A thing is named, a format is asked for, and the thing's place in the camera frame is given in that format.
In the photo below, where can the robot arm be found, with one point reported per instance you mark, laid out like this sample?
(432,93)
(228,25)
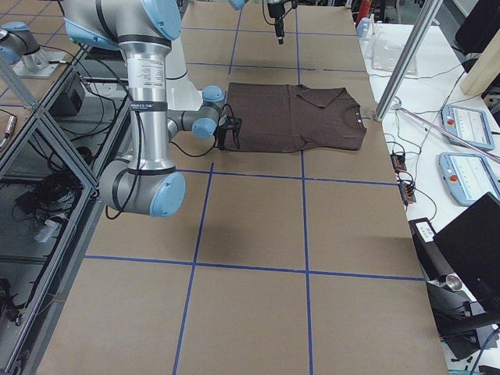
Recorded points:
(266,17)
(163,101)

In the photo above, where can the near teach pendant tablet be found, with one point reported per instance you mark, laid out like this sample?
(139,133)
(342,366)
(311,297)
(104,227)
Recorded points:
(467,177)

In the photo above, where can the aluminium table frame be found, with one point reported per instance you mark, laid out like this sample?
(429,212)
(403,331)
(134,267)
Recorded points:
(65,128)

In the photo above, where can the far teach pendant tablet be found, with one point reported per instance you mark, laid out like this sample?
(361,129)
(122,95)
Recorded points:
(468,124)

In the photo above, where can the black monitor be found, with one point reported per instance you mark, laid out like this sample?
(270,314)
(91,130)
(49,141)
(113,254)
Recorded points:
(470,245)

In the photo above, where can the teach pendant tablet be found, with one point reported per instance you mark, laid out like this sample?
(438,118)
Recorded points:
(467,177)
(468,124)

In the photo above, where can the red cylinder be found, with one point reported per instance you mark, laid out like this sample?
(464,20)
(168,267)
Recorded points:
(364,9)

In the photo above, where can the dark brown t-shirt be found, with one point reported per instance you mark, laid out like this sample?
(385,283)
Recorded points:
(291,118)

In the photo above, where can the aluminium frame post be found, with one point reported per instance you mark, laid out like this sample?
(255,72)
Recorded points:
(415,39)

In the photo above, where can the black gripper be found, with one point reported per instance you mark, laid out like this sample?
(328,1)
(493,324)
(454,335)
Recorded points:
(275,10)
(223,135)

